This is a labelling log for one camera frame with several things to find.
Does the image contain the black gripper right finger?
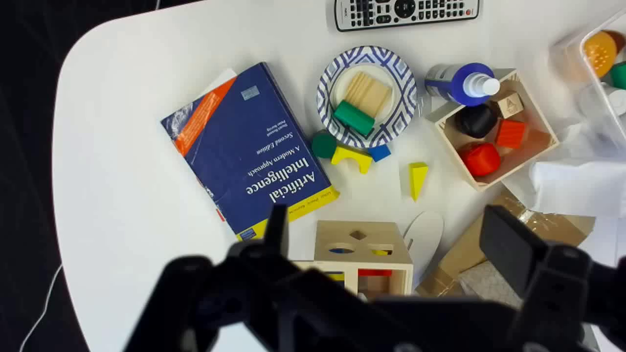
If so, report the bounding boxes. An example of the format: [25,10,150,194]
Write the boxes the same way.
[479,203,626,352]

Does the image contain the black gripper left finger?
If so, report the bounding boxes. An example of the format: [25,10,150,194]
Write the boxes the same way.
[124,205,365,352]

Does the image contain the wooden shape sorter box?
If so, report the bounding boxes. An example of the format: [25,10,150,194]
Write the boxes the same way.
[297,221,412,299]

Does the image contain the small open wooden box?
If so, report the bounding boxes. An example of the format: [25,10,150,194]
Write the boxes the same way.
[426,68,559,190]

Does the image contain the green toy piece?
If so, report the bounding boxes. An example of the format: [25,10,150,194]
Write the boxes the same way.
[610,61,626,90]

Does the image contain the orange ball toy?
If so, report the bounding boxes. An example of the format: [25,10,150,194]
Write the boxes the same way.
[582,31,617,78]

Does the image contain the blue hardcover textbook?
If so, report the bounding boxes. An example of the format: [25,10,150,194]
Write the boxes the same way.
[160,63,338,240]

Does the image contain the red cylinder block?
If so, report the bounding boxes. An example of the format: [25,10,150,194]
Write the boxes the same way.
[461,143,500,178]

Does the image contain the green hexagon block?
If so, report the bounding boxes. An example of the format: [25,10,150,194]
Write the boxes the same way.
[310,131,336,158]

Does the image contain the yellow arch block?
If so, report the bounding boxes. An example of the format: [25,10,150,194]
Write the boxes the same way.
[330,147,373,174]

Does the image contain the orange cube block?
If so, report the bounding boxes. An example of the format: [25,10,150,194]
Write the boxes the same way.
[494,119,525,149]

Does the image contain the small blue block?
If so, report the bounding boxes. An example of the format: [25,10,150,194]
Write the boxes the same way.
[369,145,390,162]

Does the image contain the yellow triangular block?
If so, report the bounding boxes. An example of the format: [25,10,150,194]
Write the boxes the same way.
[408,162,428,199]

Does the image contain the black round block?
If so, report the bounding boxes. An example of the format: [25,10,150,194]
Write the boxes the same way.
[455,106,498,139]

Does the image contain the green rectangular block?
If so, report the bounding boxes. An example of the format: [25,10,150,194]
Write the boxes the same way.
[332,100,373,137]

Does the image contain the natural wooden cube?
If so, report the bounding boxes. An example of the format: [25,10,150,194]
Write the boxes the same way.
[496,94,524,119]

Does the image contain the blue patterned paper plate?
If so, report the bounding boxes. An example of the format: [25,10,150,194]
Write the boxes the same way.
[314,45,420,149]

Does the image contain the natural wooden blocks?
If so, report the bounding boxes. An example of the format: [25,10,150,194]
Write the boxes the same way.
[344,70,392,117]

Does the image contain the clear plastic storage bin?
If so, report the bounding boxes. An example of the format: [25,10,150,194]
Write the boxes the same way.
[553,8,626,141]

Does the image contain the grey remote control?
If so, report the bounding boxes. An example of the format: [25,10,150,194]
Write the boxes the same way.
[334,0,480,31]

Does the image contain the white cable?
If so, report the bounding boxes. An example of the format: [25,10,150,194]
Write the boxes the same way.
[17,260,66,352]

